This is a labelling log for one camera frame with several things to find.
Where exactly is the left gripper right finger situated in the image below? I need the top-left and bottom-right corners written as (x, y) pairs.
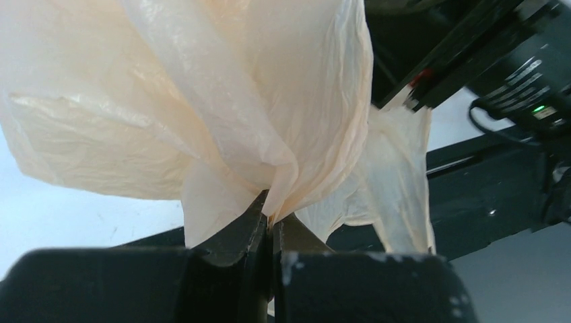
top-left (273, 215), bottom-right (477, 322)

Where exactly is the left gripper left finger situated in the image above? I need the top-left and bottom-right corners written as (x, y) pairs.
top-left (1, 192), bottom-right (270, 322)

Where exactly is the orange plastic bag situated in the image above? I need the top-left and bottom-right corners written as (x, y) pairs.
top-left (1, 1), bottom-right (436, 253)

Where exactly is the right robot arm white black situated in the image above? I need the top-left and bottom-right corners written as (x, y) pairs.
top-left (365, 1), bottom-right (570, 224)

